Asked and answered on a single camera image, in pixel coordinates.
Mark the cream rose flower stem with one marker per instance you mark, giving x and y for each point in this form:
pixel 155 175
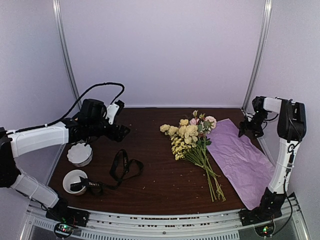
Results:
pixel 185 130

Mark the pink rose flower stem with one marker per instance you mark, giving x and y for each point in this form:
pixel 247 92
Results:
pixel 205 125

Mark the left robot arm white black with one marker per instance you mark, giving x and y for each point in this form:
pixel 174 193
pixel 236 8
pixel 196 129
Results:
pixel 94 120

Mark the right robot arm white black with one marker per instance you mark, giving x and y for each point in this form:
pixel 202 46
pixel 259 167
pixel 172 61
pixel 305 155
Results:
pixel 291 129

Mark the purple pink wrapping paper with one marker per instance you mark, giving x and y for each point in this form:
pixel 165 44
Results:
pixel 248 170

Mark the black printed ribbon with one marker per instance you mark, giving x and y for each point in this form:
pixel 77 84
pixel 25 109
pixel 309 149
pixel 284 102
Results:
pixel 122 169

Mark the right aluminium corner post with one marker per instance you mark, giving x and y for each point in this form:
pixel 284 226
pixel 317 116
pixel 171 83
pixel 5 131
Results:
pixel 263 36

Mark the aluminium corner post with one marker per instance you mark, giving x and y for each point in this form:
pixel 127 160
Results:
pixel 63 43
pixel 263 36

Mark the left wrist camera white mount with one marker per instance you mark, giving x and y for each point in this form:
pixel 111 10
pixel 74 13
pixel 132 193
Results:
pixel 113 110

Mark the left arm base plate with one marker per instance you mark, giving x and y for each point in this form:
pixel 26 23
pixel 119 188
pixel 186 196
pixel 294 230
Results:
pixel 72 217

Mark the small yellow daisy bunch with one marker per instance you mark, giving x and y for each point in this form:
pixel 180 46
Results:
pixel 179 149

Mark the aluminium front rail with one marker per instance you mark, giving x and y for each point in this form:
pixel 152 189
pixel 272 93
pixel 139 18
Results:
pixel 224 225

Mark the white scalloped bowl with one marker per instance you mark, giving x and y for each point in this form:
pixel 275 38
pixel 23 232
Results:
pixel 80 154

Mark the left aluminium corner post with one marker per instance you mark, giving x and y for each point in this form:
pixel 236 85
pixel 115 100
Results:
pixel 63 43

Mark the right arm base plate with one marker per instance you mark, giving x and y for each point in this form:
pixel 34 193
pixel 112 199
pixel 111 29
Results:
pixel 256 216

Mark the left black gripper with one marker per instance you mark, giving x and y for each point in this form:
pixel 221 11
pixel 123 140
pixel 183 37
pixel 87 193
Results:
pixel 120 135

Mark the white round bowl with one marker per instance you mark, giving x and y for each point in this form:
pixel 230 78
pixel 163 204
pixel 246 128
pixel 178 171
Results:
pixel 72 182

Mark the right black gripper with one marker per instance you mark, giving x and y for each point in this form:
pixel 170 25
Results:
pixel 259 131

